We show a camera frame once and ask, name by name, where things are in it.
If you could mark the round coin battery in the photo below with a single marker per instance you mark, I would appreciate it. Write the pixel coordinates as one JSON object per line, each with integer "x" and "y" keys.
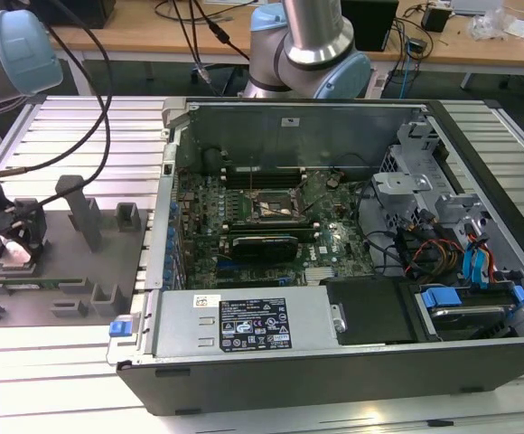
{"x": 333, "y": 182}

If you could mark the wooden desk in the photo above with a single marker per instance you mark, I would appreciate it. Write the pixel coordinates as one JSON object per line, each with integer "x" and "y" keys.
{"x": 470, "y": 50}
{"x": 153, "y": 45}

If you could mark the blue case latch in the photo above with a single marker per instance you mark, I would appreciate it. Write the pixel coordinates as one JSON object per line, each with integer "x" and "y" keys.
{"x": 121, "y": 326}

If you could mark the large black box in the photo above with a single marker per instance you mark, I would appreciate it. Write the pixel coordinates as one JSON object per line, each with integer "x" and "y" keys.
{"x": 90, "y": 11}

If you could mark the silver square CPU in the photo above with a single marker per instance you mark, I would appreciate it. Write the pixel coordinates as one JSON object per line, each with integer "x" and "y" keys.
{"x": 18, "y": 255}

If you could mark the black power supply label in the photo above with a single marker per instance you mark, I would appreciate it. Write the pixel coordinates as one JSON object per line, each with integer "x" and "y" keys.
{"x": 255, "y": 323}

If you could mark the clear plastic bag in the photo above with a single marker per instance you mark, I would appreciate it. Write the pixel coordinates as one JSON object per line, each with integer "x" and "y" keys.
{"x": 492, "y": 25}

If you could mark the silver laptop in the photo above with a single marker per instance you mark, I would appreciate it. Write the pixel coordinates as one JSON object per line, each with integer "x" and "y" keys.
{"x": 474, "y": 5}

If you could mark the silver power supply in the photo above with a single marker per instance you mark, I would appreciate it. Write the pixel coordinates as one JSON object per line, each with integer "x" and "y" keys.
{"x": 185, "y": 325}

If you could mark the green RAM stick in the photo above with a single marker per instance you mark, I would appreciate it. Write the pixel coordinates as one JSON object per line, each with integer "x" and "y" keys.
{"x": 40, "y": 285}

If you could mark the blue expansion slot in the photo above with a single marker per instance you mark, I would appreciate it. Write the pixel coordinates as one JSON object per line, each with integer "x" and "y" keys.
{"x": 225, "y": 264}

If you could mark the black graphics card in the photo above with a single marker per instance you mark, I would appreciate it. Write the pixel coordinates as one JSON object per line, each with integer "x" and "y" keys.
{"x": 264, "y": 248}

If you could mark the black plastic shroud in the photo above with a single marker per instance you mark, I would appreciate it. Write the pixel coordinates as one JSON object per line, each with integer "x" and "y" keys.
{"x": 370, "y": 312}

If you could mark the white case wall sticker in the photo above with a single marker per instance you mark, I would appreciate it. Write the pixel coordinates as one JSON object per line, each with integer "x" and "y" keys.
{"x": 290, "y": 121}

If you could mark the hard disk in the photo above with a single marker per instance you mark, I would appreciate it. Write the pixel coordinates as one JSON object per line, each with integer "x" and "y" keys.
{"x": 465, "y": 316}

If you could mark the green motherboard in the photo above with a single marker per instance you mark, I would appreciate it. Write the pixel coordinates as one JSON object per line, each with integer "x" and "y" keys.
{"x": 343, "y": 262}

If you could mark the black PC case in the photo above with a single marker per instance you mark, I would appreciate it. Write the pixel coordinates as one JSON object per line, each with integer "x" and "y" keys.
{"x": 289, "y": 384}

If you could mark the black round speaker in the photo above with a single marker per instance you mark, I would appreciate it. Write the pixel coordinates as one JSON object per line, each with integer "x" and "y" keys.
{"x": 212, "y": 160}

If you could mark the small black cube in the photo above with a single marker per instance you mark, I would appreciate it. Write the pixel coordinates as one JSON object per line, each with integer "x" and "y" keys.
{"x": 436, "y": 20}

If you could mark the small black adapter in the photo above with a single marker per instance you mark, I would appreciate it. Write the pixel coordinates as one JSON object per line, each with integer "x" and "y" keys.
{"x": 418, "y": 46}

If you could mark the CPU socket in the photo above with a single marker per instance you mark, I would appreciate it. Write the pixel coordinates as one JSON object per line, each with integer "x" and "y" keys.
{"x": 268, "y": 201}

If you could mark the grey parts rack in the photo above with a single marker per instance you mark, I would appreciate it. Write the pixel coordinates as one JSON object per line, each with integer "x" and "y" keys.
{"x": 72, "y": 271}

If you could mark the silver chipset heat sink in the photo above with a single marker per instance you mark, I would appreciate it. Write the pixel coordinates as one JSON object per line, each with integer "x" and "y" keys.
{"x": 320, "y": 275}

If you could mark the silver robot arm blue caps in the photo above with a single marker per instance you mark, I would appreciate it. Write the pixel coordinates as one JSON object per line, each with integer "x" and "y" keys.
{"x": 311, "y": 27}

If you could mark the white motherboard sticker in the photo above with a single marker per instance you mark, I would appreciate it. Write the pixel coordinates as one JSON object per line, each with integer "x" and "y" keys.
{"x": 324, "y": 249}

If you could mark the black RAM slot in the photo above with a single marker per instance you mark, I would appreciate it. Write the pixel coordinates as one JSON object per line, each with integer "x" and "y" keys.
{"x": 280, "y": 173}
{"x": 280, "y": 179}
{"x": 307, "y": 233}
{"x": 307, "y": 238}
{"x": 280, "y": 168}
{"x": 280, "y": 185}
{"x": 271, "y": 223}
{"x": 271, "y": 228}

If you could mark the white barcode sticker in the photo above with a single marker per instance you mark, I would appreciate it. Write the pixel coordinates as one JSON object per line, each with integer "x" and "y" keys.
{"x": 205, "y": 300}

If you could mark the blue disk carrier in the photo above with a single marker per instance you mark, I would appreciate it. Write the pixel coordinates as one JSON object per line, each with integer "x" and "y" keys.
{"x": 440, "y": 298}

